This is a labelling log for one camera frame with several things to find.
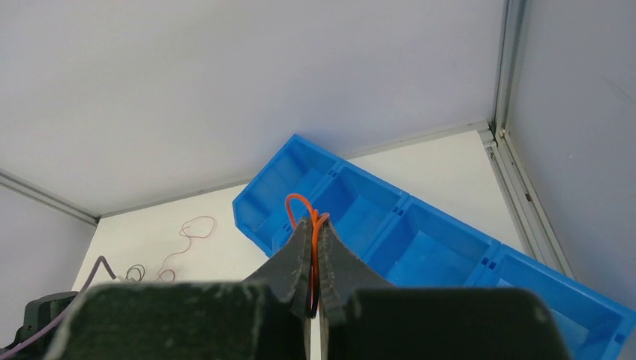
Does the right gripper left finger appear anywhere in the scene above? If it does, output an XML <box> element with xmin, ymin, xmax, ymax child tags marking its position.
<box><xmin>243</xmin><ymin>217</ymin><xmax>315</xmax><ymax>322</ymax></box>

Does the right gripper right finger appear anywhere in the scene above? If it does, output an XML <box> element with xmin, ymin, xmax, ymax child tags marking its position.
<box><xmin>316</xmin><ymin>217</ymin><xmax>398</xmax><ymax>324</ymax></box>

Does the orange red cable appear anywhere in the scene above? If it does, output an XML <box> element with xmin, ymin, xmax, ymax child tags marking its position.
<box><xmin>283</xmin><ymin>192</ymin><xmax>331</xmax><ymax>319</ymax></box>

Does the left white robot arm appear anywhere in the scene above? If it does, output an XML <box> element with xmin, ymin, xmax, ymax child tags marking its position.
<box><xmin>10</xmin><ymin>291</ymin><xmax>78</xmax><ymax>347</ymax></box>

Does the blue compartment bin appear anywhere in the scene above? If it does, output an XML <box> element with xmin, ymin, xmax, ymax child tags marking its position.
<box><xmin>232</xmin><ymin>135</ymin><xmax>635</xmax><ymax>359</ymax></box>

